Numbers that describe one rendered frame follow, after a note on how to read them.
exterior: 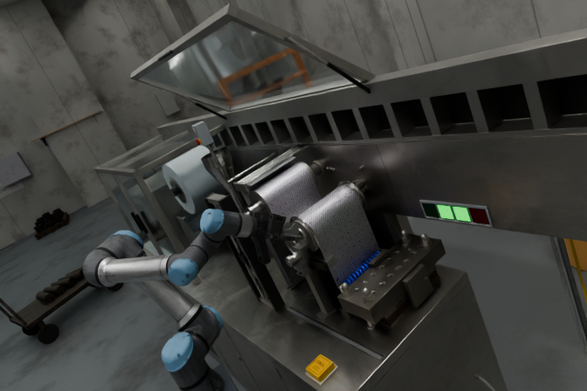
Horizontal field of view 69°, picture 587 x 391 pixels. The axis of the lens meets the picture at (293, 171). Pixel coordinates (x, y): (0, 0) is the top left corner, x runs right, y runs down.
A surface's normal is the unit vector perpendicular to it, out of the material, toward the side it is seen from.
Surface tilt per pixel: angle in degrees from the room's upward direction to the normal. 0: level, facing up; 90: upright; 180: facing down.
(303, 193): 92
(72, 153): 90
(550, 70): 90
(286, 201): 92
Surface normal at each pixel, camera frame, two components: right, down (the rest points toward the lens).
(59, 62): 0.43, 0.10
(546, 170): -0.73, 0.48
